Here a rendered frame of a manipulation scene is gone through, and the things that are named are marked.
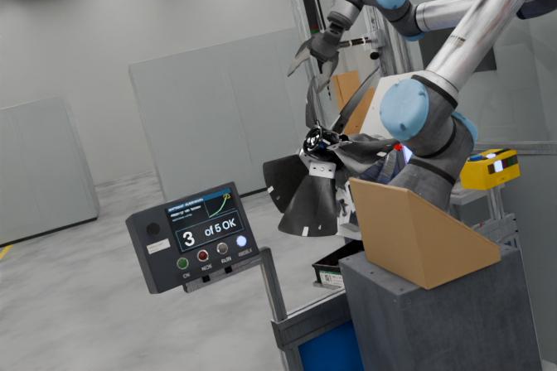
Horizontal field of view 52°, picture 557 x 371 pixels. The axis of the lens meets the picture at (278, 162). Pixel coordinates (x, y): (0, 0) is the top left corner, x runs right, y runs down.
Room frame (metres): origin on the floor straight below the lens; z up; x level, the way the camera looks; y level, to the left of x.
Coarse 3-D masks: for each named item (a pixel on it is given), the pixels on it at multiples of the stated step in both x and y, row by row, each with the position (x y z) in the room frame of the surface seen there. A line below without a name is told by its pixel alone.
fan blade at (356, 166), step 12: (348, 144) 1.93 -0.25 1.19; (360, 144) 1.89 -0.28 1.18; (372, 144) 1.84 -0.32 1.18; (384, 144) 1.80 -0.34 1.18; (396, 144) 1.75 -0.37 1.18; (348, 156) 1.82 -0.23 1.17; (360, 156) 1.78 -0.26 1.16; (372, 156) 1.75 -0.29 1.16; (384, 156) 1.72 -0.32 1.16; (348, 168) 1.76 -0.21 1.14; (360, 168) 1.73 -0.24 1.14
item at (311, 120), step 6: (312, 78) 2.27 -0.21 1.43; (312, 96) 2.21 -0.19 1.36; (306, 102) 2.35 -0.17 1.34; (312, 102) 2.19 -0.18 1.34; (306, 108) 2.36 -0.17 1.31; (312, 108) 2.19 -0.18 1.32; (306, 114) 2.36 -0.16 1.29; (312, 114) 2.19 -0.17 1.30; (306, 120) 2.37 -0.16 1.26; (312, 120) 2.22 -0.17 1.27; (312, 126) 2.27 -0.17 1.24
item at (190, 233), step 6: (186, 228) 1.27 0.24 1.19; (192, 228) 1.28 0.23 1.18; (180, 234) 1.26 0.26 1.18; (186, 234) 1.27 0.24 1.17; (192, 234) 1.27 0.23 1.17; (198, 234) 1.28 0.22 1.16; (180, 240) 1.26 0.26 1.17; (186, 240) 1.26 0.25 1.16; (192, 240) 1.27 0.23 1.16; (198, 240) 1.27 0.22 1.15; (180, 246) 1.25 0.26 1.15; (186, 246) 1.26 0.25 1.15; (192, 246) 1.26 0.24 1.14
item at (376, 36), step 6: (378, 30) 2.53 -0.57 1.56; (366, 36) 2.47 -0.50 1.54; (372, 36) 2.46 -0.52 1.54; (378, 36) 2.46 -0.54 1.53; (372, 42) 2.46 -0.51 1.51; (378, 42) 2.45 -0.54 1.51; (384, 42) 2.51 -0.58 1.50; (366, 48) 2.47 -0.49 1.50; (372, 48) 2.46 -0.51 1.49; (378, 48) 2.54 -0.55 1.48
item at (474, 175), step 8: (488, 152) 1.79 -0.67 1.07; (504, 152) 1.74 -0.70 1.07; (512, 152) 1.75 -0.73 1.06; (480, 160) 1.72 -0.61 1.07; (488, 160) 1.70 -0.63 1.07; (496, 160) 1.72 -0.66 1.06; (464, 168) 1.75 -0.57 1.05; (472, 168) 1.72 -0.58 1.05; (480, 168) 1.69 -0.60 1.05; (512, 168) 1.74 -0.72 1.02; (464, 176) 1.76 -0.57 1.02; (472, 176) 1.72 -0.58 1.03; (480, 176) 1.70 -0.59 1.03; (488, 176) 1.69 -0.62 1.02; (496, 176) 1.71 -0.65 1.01; (504, 176) 1.72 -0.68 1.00; (512, 176) 1.74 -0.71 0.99; (464, 184) 1.76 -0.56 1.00; (472, 184) 1.73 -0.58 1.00; (480, 184) 1.70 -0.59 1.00; (488, 184) 1.69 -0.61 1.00; (496, 184) 1.71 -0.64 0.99
